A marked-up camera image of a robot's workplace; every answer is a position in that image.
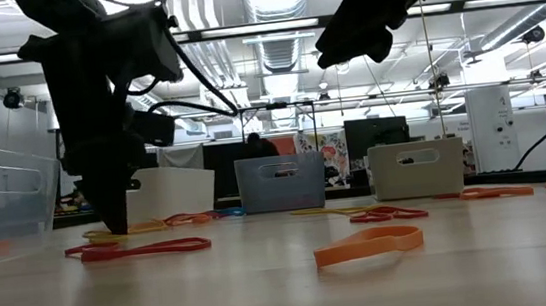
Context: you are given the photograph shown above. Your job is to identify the floral cloth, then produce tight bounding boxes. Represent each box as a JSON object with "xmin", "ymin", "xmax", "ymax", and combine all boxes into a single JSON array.
[{"xmin": 292, "ymin": 128, "xmax": 352, "ymax": 192}]

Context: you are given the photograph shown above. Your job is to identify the red cloth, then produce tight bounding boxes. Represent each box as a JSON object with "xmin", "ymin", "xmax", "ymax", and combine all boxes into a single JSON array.
[{"xmin": 271, "ymin": 135, "xmax": 299, "ymax": 158}]

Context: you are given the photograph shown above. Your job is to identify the smoky grey plastic basket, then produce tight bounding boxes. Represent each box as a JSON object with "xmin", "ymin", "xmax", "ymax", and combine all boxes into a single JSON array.
[{"xmin": 232, "ymin": 149, "xmax": 330, "ymax": 217}]

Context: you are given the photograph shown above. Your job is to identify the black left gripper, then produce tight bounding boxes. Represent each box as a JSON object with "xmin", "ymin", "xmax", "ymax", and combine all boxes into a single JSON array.
[{"xmin": 13, "ymin": 0, "xmax": 200, "ymax": 243}]

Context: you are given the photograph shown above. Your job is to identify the grey cloth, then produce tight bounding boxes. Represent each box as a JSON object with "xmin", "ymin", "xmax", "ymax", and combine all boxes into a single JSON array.
[{"xmin": 154, "ymin": 143, "xmax": 207, "ymax": 175}]

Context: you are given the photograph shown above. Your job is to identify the silver ventilation duct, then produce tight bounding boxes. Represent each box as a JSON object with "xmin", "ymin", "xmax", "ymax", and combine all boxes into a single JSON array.
[{"xmin": 239, "ymin": 0, "xmax": 320, "ymax": 79}]

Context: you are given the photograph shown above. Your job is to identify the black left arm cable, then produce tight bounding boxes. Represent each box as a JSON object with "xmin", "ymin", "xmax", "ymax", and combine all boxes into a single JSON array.
[{"xmin": 87, "ymin": 0, "xmax": 240, "ymax": 131}]

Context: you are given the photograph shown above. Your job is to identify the off-white plastic basket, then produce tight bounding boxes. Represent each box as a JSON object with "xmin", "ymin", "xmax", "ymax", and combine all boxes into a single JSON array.
[{"xmin": 366, "ymin": 135, "xmax": 469, "ymax": 204}]

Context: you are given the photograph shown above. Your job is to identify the white plastic basket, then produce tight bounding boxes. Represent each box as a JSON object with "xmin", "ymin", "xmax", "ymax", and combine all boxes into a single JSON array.
[{"xmin": 121, "ymin": 161, "xmax": 221, "ymax": 223}]

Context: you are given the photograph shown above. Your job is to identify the thin hanging cord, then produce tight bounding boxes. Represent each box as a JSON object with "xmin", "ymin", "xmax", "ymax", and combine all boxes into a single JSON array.
[{"xmin": 417, "ymin": 0, "xmax": 448, "ymax": 140}]

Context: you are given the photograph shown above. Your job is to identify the white column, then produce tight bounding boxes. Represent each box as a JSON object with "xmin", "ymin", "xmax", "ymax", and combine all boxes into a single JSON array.
[{"xmin": 463, "ymin": 83, "xmax": 523, "ymax": 176}]

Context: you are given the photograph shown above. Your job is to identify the blue rubber band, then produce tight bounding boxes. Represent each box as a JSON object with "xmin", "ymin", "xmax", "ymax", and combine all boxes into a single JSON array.
[{"xmin": 206, "ymin": 205, "xmax": 247, "ymax": 221}]

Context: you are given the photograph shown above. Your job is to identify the person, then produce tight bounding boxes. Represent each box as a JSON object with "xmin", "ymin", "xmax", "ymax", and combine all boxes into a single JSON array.
[{"xmin": 242, "ymin": 129, "xmax": 280, "ymax": 161}]

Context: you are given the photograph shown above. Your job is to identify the black monitor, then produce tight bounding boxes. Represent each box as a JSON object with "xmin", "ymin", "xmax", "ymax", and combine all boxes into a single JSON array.
[{"xmin": 342, "ymin": 114, "xmax": 415, "ymax": 187}]

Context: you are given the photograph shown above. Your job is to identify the black dome camera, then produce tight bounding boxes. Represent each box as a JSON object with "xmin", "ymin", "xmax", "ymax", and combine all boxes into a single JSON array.
[{"xmin": 1, "ymin": 86, "xmax": 26, "ymax": 112}]

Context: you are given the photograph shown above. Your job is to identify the yellow rubber band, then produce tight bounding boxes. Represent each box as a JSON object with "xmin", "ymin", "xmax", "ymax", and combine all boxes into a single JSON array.
[
  {"xmin": 82, "ymin": 221, "xmax": 172, "ymax": 246},
  {"xmin": 290, "ymin": 201, "xmax": 385, "ymax": 222}
]

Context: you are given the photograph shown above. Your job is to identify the black ceiling device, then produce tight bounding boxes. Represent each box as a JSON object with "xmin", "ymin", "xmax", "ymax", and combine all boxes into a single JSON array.
[{"xmin": 520, "ymin": 23, "xmax": 546, "ymax": 47}]

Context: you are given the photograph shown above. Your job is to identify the clear plastic basket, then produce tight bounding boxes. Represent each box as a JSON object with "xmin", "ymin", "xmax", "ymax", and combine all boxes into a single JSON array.
[{"xmin": 0, "ymin": 132, "xmax": 70, "ymax": 266}]

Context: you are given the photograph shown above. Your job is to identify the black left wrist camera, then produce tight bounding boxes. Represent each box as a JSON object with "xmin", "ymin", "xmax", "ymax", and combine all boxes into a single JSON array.
[{"xmin": 128, "ymin": 105, "xmax": 179, "ymax": 151}]

